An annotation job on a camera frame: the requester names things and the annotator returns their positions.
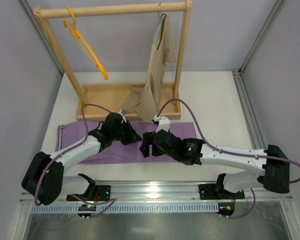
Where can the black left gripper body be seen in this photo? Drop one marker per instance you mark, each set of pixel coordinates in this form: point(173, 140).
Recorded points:
point(126, 132)

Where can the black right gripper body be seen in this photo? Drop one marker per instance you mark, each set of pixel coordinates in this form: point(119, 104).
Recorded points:
point(150, 144)

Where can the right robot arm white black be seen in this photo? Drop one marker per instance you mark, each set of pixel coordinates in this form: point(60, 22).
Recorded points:
point(265, 168)

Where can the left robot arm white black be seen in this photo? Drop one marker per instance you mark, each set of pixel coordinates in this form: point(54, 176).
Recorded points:
point(45, 179)

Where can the beige trousers on hanger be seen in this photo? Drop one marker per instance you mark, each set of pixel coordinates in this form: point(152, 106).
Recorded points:
point(144, 101)

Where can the green hanger with metal hook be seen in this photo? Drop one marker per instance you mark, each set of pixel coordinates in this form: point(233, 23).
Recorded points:
point(161, 18)

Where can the orange plastic hanger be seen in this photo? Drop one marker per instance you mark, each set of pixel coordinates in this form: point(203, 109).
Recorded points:
point(81, 41)

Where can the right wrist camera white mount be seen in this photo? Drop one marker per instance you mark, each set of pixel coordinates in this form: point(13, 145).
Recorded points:
point(162, 122)

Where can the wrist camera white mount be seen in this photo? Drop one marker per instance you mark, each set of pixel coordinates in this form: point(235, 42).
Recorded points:
point(162, 122)
point(122, 113)

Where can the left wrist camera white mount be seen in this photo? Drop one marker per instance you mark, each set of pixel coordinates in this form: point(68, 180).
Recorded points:
point(122, 113)

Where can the aluminium mounting rail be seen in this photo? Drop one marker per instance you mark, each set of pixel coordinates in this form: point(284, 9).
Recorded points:
point(134, 191)

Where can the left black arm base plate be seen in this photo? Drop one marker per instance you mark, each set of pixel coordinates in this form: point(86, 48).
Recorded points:
point(103, 192)

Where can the slotted grey cable duct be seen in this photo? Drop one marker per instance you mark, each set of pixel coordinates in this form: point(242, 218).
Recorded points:
point(128, 208)

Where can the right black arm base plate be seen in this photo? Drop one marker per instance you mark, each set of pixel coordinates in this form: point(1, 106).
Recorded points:
point(213, 191)

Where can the left aluminium frame post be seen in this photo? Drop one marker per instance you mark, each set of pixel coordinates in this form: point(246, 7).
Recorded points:
point(29, 13)

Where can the aluminium frame post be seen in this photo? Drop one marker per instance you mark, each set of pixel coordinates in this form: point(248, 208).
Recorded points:
point(269, 21)
point(29, 13)

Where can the right aluminium frame post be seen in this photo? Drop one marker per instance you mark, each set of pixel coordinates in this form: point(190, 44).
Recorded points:
point(269, 21)

